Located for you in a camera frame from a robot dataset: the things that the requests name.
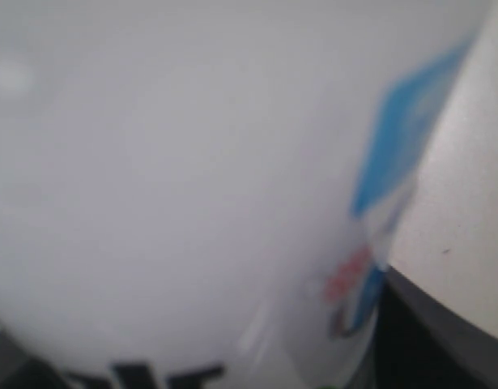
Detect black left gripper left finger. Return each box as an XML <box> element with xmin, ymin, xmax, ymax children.
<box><xmin>0</xmin><ymin>329</ymin><xmax>70</xmax><ymax>388</ymax></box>

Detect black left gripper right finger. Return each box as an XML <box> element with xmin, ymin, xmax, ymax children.
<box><xmin>353</xmin><ymin>270</ymin><xmax>498</xmax><ymax>388</ymax></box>

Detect clear plastic water bottle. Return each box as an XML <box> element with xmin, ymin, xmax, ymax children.
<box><xmin>0</xmin><ymin>1</ymin><xmax>491</xmax><ymax>388</ymax></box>

